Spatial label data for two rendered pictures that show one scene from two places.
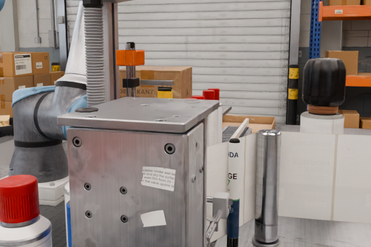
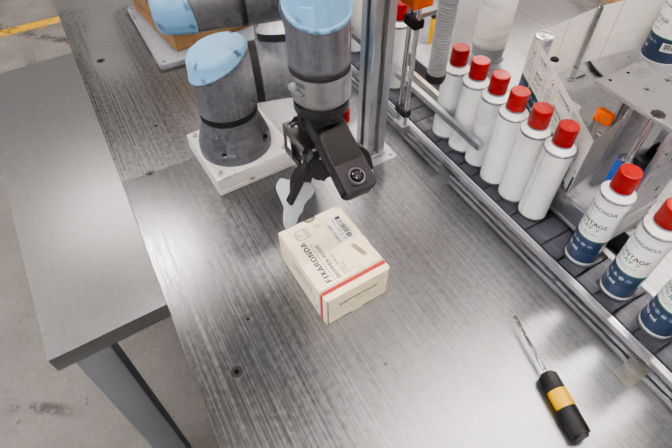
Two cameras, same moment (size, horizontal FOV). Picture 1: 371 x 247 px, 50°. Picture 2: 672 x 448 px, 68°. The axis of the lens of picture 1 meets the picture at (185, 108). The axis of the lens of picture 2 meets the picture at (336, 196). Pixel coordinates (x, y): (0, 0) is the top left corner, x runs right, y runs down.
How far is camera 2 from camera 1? 93 cm
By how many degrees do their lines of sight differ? 55
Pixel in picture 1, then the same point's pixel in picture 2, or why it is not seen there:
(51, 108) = (285, 72)
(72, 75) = not seen: hidden behind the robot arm
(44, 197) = (284, 162)
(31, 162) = (253, 136)
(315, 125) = not seen: outside the picture
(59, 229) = not seen: hidden behind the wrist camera
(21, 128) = (233, 106)
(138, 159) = not seen: outside the picture
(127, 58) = (426, 0)
